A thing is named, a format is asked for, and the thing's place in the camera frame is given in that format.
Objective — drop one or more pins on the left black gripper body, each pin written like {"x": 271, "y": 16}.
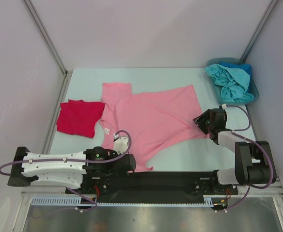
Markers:
{"x": 117, "y": 173}

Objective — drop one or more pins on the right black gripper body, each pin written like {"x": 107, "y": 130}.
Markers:
{"x": 203, "y": 121}

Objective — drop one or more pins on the pink t shirt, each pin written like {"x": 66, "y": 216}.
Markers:
{"x": 154, "y": 120}

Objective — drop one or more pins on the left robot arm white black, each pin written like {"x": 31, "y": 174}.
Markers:
{"x": 67, "y": 170}

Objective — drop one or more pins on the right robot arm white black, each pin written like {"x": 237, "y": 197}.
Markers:
{"x": 254, "y": 166}

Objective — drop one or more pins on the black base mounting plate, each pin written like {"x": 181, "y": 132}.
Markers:
{"x": 156, "y": 187}

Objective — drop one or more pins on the light blue t shirt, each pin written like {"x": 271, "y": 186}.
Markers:
{"x": 230, "y": 91}

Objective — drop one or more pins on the dark blue t shirt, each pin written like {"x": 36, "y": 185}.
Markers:
{"x": 243, "y": 77}

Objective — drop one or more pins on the red folded t shirt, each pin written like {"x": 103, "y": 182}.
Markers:
{"x": 78, "y": 117}

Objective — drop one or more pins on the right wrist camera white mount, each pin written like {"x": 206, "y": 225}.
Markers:
{"x": 223, "y": 107}

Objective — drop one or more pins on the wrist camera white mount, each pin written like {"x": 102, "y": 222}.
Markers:
{"x": 121, "y": 144}
{"x": 223, "y": 107}

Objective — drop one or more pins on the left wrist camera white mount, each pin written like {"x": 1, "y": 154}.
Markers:
{"x": 121, "y": 144}

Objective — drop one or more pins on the aluminium rail front right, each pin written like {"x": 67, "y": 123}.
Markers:
{"x": 261, "y": 211}

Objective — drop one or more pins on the right aluminium frame post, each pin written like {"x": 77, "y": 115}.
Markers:
{"x": 270, "y": 9}

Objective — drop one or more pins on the aluminium frame post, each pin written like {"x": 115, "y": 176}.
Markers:
{"x": 29, "y": 6}
{"x": 270, "y": 9}

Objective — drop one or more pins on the left aluminium frame post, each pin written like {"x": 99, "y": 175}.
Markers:
{"x": 29, "y": 6}

